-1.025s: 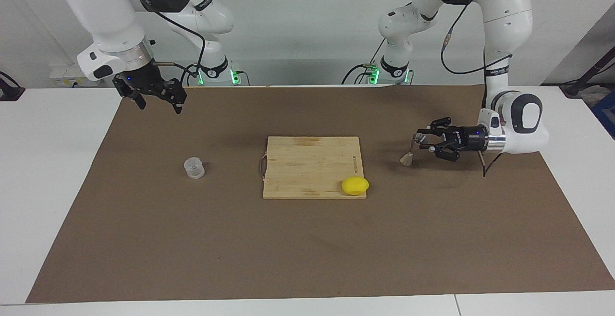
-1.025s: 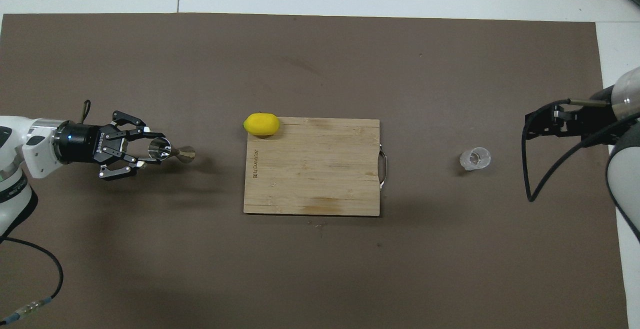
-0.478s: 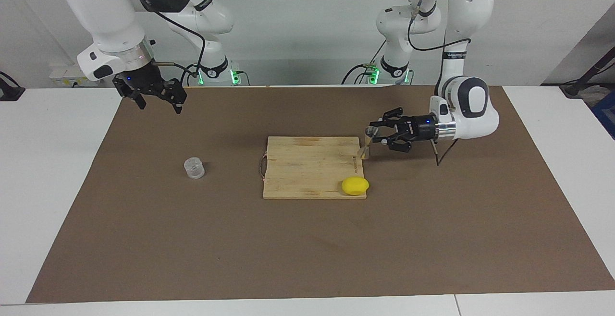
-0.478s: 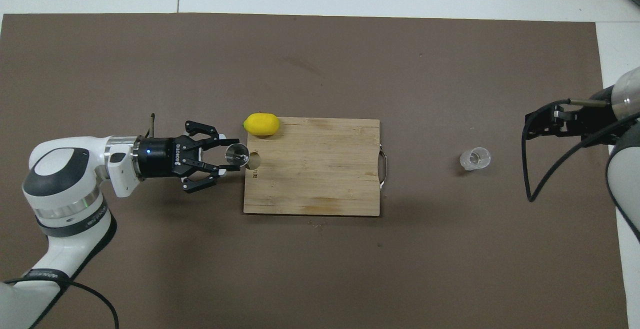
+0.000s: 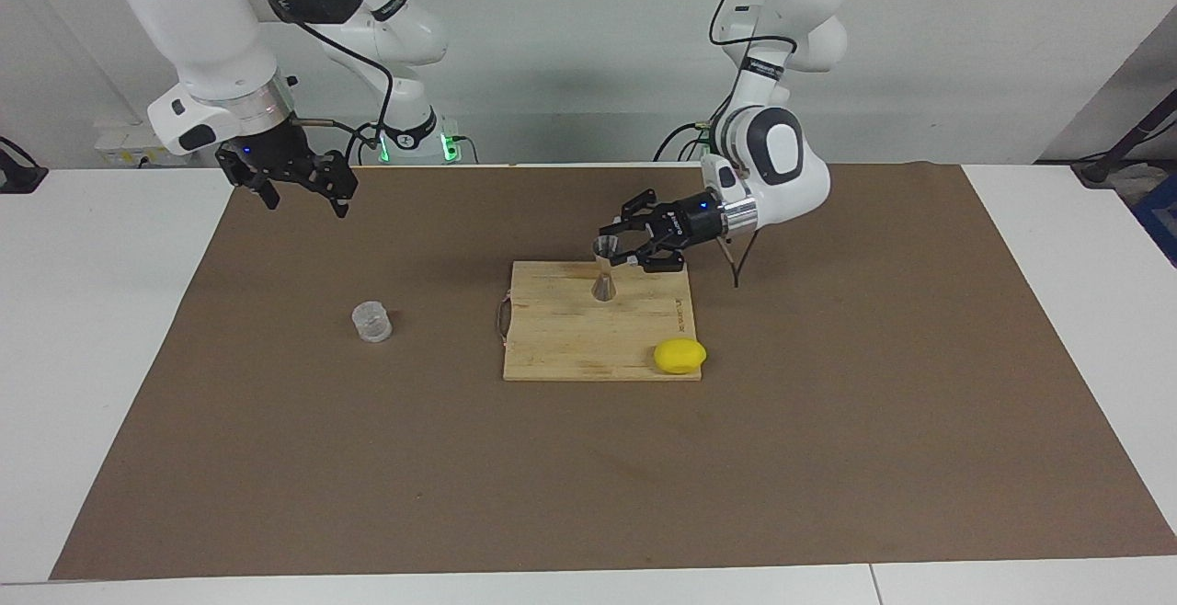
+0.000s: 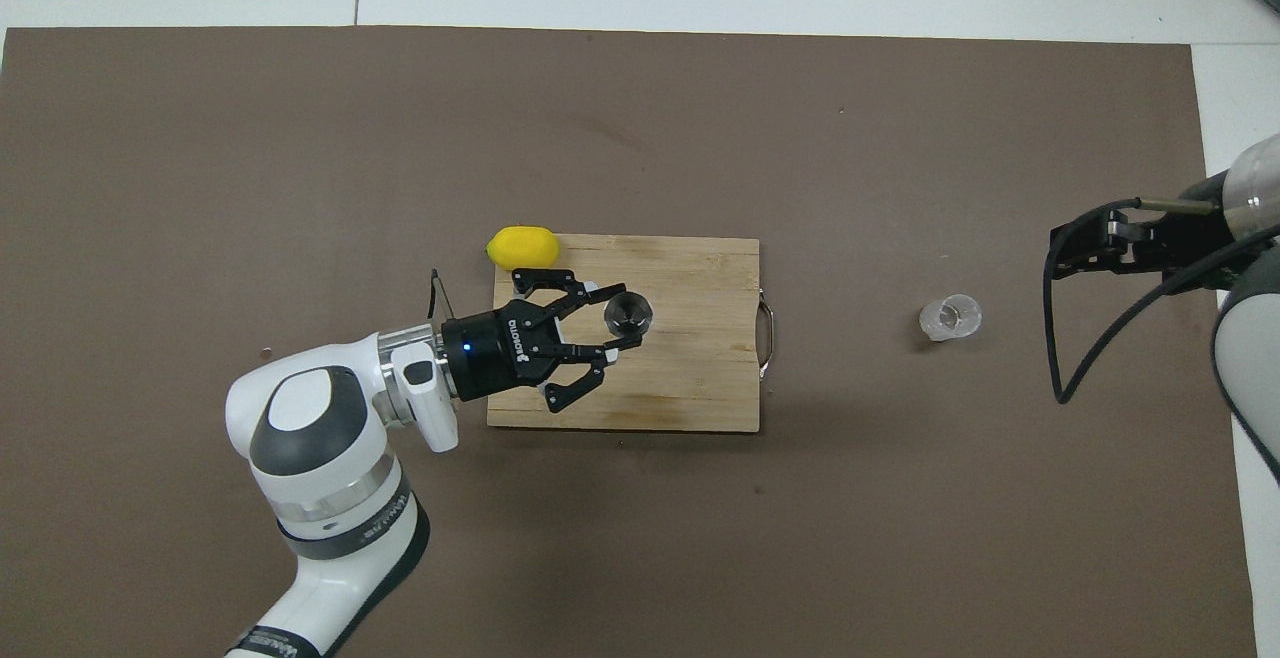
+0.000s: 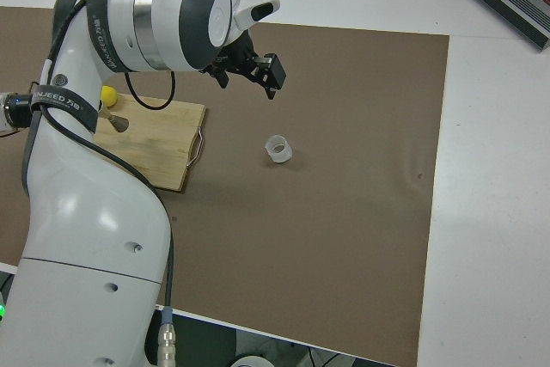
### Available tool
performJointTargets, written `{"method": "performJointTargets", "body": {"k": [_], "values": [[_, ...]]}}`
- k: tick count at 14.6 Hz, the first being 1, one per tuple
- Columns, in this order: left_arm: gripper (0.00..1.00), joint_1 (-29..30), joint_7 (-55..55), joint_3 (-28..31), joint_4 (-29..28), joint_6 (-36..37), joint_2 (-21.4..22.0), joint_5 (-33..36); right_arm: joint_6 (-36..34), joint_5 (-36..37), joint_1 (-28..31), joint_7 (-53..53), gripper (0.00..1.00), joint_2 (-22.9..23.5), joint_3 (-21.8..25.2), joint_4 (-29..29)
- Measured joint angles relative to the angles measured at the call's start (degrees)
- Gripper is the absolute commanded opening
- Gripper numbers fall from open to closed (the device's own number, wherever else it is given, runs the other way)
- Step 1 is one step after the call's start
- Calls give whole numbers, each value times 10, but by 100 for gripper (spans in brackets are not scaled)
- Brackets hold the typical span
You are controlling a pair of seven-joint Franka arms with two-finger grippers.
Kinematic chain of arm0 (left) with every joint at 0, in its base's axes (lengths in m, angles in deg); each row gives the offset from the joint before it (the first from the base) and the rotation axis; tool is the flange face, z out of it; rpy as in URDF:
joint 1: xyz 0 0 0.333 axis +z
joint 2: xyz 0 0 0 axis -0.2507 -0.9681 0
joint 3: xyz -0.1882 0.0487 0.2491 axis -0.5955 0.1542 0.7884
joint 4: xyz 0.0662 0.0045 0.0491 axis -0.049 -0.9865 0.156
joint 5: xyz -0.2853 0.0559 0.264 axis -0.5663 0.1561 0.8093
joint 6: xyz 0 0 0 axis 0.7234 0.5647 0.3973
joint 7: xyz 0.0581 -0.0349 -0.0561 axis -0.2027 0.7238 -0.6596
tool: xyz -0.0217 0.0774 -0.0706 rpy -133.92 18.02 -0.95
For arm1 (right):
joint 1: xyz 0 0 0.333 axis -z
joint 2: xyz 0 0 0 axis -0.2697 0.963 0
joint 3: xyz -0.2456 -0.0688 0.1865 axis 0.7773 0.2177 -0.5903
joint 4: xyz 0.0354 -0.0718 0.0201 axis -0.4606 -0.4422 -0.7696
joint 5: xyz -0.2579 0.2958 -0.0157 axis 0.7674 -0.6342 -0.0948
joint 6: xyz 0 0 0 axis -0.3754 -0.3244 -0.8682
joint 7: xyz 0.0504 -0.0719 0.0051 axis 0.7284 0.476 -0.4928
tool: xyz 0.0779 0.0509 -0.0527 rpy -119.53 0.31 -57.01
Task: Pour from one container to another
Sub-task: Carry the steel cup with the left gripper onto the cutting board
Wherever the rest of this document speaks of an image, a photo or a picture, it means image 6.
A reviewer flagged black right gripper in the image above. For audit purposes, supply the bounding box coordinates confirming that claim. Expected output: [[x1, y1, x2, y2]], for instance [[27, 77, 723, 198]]
[[1050, 170, 1236, 279]]

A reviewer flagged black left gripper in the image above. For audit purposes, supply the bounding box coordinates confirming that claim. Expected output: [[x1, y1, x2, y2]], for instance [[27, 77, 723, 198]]
[[440, 270, 643, 414]]

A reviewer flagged steel double jigger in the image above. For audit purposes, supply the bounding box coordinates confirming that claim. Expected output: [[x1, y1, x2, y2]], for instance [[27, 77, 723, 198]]
[[603, 290, 656, 339]]

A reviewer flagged small clear plastic cup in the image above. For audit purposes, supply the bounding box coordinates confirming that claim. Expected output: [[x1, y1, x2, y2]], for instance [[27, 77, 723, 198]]
[[919, 293, 983, 343]]

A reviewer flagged yellow lemon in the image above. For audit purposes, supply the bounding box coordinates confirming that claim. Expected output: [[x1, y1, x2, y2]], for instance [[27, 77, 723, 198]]
[[486, 226, 561, 272]]

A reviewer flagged large brown table mat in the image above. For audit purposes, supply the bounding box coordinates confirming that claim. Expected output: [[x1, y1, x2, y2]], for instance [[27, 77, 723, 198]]
[[0, 26, 1259, 658]]

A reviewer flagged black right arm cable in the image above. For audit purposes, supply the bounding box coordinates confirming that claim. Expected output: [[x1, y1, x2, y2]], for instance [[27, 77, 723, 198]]
[[1043, 198, 1280, 406]]

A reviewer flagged bamboo cutting board with handle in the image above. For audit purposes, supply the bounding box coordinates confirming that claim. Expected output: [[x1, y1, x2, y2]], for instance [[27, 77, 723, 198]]
[[486, 234, 778, 434]]

